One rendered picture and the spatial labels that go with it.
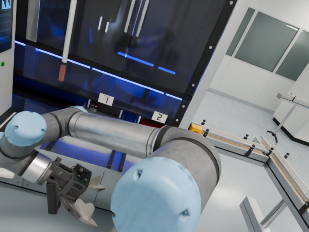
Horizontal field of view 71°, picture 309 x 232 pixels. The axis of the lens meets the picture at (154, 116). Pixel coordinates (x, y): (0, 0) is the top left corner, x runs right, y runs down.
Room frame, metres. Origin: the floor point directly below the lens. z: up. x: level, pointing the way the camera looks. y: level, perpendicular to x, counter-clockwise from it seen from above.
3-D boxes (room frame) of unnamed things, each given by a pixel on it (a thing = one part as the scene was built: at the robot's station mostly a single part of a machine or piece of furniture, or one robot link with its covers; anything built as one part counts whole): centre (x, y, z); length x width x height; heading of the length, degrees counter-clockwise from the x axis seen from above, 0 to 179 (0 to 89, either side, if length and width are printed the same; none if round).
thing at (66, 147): (1.01, 0.11, 0.87); 0.70 x 0.48 x 0.02; 98
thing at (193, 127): (1.26, -0.28, 1.00); 0.08 x 0.07 x 0.07; 8
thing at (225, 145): (1.44, -0.54, 0.92); 0.69 x 0.15 x 0.16; 98
